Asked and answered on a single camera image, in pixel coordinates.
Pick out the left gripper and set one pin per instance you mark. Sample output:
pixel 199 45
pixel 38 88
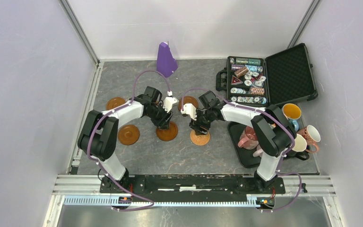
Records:
pixel 163 123

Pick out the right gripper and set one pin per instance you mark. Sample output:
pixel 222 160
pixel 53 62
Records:
pixel 195 125

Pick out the woven round coaster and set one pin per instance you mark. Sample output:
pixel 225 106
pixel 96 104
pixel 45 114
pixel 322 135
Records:
pixel 199 140

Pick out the wooden coaster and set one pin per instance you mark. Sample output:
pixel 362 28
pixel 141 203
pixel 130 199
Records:
pixel 169 134
pixel 187 100
pixel 115 102
pixel 128 134

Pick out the dark pink mug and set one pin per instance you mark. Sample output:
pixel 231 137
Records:
pixel 248 139

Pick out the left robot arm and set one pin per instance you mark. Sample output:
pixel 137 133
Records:
pixel 98 136

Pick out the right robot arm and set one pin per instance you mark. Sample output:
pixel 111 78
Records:
pixel 275 134

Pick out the black tray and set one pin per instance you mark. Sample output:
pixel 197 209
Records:
pixel 245 156

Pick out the purple cone object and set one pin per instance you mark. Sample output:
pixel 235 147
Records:
pixel 166 64

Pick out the light lilac mug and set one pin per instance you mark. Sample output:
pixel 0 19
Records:
pixel 258 153

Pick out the blue butterfly mug yellow inside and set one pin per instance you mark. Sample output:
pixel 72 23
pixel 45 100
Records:
pixel 293 113

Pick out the cream mug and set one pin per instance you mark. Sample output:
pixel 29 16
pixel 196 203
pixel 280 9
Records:
pixel 300 144

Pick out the black poker chip case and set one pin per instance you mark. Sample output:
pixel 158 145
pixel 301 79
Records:
pixel 284 77

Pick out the pink dotted white mug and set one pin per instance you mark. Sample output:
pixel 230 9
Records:
pixel 312 138

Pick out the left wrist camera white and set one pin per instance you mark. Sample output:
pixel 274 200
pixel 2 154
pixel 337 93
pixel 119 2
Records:
pixel 169 102

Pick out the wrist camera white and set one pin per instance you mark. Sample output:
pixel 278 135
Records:
pixel 169 102
pixel 190 110

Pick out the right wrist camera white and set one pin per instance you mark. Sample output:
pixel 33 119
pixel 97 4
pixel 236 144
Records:
pixel 190 110

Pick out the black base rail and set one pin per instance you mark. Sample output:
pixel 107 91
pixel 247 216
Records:
pixel 197 188

